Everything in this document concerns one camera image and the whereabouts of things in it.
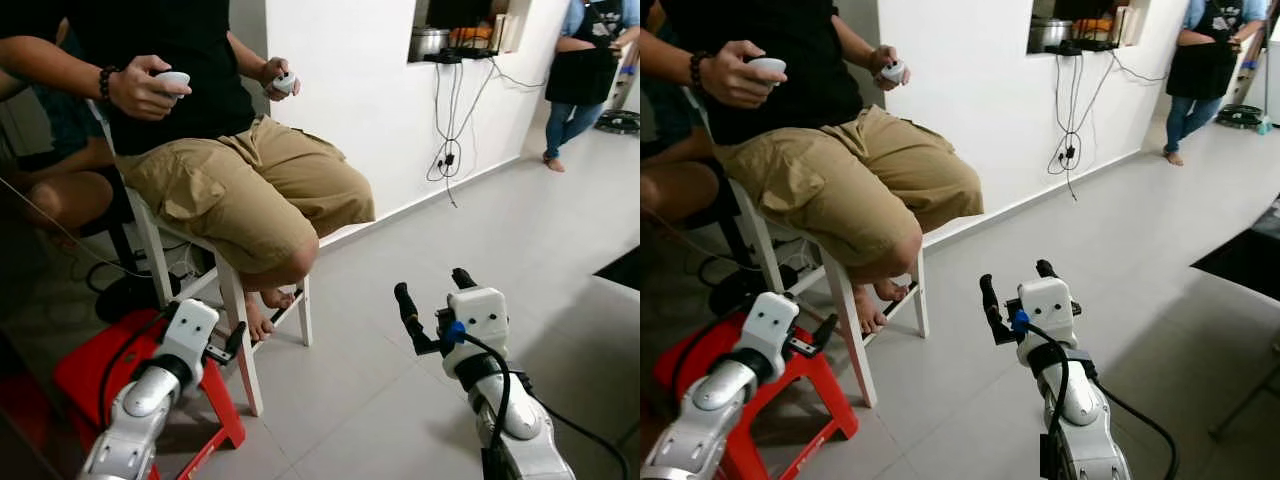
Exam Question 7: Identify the person's right hand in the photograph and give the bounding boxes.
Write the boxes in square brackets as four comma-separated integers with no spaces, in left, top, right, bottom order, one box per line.
[702,40,789,111]
[110,55,189,123]

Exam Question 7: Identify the red plastic stool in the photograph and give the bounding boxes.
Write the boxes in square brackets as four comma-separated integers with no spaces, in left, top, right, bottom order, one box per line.
[52,308,248,480]
[652,310,861,480]

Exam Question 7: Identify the person in black apron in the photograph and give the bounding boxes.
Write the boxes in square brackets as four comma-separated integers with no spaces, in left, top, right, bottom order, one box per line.
[1165,0,1263,168]
[543,0,641,173]

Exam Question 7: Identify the black coiled hose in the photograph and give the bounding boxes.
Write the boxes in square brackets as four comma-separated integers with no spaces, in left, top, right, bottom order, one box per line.
[1215,103,1266,129]
[597,108,641,136]

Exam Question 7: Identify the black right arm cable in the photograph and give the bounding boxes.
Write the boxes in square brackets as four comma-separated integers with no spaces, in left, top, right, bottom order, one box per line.
[445,320,631,480]
[1010,310,1181,480]

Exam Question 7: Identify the steel pot on shelf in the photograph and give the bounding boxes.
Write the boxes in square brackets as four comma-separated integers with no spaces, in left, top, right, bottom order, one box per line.
[1030,17,1073,53]
[410,27,453,61]

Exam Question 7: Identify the white chair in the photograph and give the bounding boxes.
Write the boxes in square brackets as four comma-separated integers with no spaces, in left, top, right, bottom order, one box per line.
[725,180,931,409]
[85,100,313,418]

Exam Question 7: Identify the person's left hand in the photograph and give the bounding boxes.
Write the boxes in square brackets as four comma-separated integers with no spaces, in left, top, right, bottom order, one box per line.
[260,57,301,103]
[870,45,911,91]

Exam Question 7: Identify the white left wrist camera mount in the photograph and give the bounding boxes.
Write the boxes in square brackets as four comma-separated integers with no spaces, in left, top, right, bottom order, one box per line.
[158,297,222,379]
[733,291,801,379]

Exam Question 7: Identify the person in blue shirt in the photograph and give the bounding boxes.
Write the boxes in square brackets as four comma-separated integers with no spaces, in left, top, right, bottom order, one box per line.
[0,30,136,241]
[640,75,751,231]

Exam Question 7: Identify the person in khaki shorts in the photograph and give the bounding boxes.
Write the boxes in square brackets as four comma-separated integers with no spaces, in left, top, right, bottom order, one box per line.
[640,0,986,336]
[0,0,376,343]

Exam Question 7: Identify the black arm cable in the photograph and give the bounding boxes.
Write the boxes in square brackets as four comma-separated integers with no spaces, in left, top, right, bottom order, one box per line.
[1010,310,1181,480]
[97,308,171,431]
[445,320,631,480]

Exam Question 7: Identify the black tablecloth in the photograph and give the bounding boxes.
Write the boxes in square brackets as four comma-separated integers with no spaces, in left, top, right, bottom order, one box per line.
[1188,195,1280,303]
[592,243,641,293]

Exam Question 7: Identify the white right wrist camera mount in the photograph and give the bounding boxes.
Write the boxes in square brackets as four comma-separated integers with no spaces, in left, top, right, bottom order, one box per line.
[443,286,511,361]
[1013,277,1081,351]

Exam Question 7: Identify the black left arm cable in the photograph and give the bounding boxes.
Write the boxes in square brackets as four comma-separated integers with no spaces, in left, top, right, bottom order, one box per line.
[97,308,171,431]

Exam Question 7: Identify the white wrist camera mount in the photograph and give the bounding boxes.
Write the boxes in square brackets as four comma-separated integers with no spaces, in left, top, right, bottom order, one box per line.
[158,297,222,379]
[1013,277,1081,351]
[733,291,801,379]
[443,286,511,361]

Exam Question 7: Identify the black wall cables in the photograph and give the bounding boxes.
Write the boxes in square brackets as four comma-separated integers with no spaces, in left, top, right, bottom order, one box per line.
[425,55,546,209]
[1045,45,1171,201]

